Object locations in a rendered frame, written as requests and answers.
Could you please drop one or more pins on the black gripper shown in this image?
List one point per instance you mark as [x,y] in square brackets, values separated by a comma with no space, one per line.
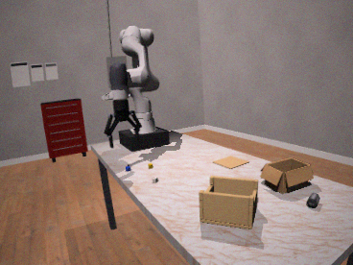
[121,113]

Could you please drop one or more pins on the tan square mat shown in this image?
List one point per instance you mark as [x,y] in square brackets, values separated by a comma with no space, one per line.
[230,162]

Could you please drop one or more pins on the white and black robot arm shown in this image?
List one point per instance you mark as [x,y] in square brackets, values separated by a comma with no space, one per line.
[122,79]

